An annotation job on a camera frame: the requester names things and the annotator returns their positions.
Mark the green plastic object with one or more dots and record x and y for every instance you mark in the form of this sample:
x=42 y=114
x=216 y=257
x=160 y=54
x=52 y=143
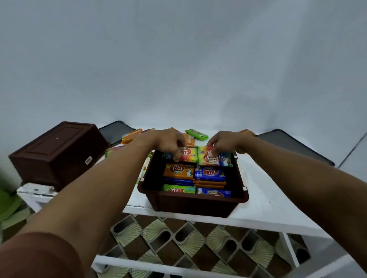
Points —
x=10 y=207

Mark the open brown plastic bin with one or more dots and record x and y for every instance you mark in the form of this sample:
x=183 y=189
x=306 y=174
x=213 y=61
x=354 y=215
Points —
x=192 y=204

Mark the red green snack packet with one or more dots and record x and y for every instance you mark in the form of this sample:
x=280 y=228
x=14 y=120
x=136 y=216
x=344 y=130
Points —
x=113 y=150

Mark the upturned brown plastic bin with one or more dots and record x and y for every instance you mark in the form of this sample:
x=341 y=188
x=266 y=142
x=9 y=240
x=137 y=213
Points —
x=57 y=154

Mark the black plastic lid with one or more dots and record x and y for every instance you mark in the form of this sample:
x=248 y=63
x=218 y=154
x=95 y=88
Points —
x=295 y=147
x=114 y=132

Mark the person's right forearm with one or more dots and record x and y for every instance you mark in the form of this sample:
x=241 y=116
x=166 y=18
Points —
x=309 y=186

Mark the green white snack packet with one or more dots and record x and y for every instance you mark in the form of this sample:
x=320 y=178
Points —
x=143 y=169

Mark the rainbow snack packet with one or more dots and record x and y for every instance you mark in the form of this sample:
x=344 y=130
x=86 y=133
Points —
x=189 y=154
x=210 y=160

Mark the person's left fingers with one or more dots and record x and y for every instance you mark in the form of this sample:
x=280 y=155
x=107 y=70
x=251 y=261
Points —
x=176 y=149

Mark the person's right hand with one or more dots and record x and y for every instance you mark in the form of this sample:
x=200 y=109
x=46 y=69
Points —
x=232 y=141

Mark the person's left hand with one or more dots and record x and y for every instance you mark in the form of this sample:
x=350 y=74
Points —
x=162 y=140

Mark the person's left forearm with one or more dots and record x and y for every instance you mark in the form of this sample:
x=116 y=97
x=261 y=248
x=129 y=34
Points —
x=94 y=194

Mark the stack of assorted wafer packs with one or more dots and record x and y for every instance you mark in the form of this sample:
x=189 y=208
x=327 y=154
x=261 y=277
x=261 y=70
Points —
x=208 y=174

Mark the orange snack packet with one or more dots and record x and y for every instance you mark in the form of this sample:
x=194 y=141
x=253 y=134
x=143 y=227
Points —
x=189 y=141
x=130 y=136

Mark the person's right fingers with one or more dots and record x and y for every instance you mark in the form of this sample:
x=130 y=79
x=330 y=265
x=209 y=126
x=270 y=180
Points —
x=216 y=146

